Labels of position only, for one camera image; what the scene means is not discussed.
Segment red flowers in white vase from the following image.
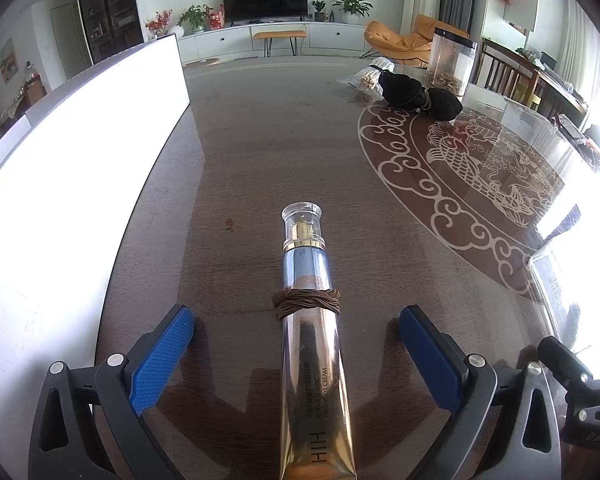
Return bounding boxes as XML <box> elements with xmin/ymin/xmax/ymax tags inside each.
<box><xmin>145</xmin><ymin>9</ymin><xmax>183</xmax><ymax>41</ymax></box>

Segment clear plastic jar black lid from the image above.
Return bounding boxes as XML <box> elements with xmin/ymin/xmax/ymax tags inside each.
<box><xmin>425</xmin><ymin>27</ymin><xmax>479</xmax><ymax>97</ymax></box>

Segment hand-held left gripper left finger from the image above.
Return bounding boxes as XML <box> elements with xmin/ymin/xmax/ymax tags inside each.
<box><xmin>27</xmin><ymin>304</ymin><xmax>196</xmax><ymax>480</ymax></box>

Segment gold cream tube clear cap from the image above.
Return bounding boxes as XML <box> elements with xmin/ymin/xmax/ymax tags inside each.
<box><xmin>279</xmin><ymin>201</ymin><xmax>357</xmax><ymax>480</ymax></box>

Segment white television cabinet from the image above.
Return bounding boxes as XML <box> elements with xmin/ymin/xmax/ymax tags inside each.
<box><xmin>172</xmin><ymin>21</ymin><xmax>368</xmax><ymax>63</ymax></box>

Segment brown braided hair tie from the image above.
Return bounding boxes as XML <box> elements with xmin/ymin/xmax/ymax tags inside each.
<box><xmin>271</xmin><ymin>287</ymin><xmax>342</xmax><ymax>322</ymax></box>

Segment cluttered side table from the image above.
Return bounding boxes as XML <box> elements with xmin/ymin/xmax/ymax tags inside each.
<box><xmin>517</xmin><ymin>47</ymin><xmax>600</xmax><ymax>171</ymax></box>

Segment wooden dining chair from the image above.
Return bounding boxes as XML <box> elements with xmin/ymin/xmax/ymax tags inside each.
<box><xmin>477</xmin><ymin>37</ymin><xmax>543</xmax><ymax>111</ymax></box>

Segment white door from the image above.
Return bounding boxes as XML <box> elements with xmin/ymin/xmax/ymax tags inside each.
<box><xmin>49</xmin><ymin>2</ymin><xmax>92</xmax><ymax>81</ymax></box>

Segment dark display cabinet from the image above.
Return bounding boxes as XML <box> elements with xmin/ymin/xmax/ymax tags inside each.
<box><xmin>75</xmin><ymin>0</ymin><xmax>146</xmax><ymax>66</ymax></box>

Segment white flat panel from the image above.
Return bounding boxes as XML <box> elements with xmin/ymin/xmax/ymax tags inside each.
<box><xmin>0</xmin><ymin>34</ymin><xmax>191</xmax><ymax>461</ymax></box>

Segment framed wall picture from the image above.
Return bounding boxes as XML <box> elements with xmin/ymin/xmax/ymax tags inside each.
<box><xmin>0</xmin><ymin>37</ymin><xmax>18</xmax><ymax>83</ymax></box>

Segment orange padded bench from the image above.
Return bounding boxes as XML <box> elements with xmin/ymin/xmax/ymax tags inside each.
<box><xmin>253</xmin><ymin>30</ymin><xmax>307</xmax><ymax>58</ymax></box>

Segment large green potted plant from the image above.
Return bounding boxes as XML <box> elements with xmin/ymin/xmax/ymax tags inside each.
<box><xmin>330</xmin><ymin>0</ymin><xmax>373</xmax><ymax>23</ymax></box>

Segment clear plastic bag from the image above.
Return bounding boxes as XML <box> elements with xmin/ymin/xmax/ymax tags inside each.
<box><xmin>337</xmin><ymin>57</ymin><xmax>396</xmax><ymax>101</ymax></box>

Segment black rolled cloth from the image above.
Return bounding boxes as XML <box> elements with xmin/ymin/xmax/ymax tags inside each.
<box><xmin>380</xmin><ymin>71</ymin><xmax>463</xmax><ymax>122</ymax></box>

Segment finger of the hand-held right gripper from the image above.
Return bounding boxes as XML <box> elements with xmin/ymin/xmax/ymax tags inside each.
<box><xmin>536</xmin><ymin>336</ymin><xmax>597</xmax><ymax>413</ymax></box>

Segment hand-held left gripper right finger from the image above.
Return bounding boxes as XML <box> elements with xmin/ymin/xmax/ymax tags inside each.
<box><xmin>399</xmin><ymin>305</ymin><xmax>563</xmax><ymax>480</ymax></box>

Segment clear plastic box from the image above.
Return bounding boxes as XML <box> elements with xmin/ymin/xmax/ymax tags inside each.
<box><xmin>528</xmin><ymin>247</ymin><xmax>583</xmax><ymax>343</ymax></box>

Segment orange lounge chair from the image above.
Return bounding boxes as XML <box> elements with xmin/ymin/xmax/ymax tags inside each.
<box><xmin>364</xmin><ymin>14</ymin><xmax>470</xmax><ymax>68</ymax></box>

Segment black flat television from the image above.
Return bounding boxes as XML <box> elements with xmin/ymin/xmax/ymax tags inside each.
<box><xmin>221</xmin><ymin>0</ymin><xmax>309</xmax><ymax>25</ymax></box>

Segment bushy green potted plant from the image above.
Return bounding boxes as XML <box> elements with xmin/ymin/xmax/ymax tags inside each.
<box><xmin>180</xmin><ymin>4</ymin><xmax>213</xmax><ymax>35</ymax></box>

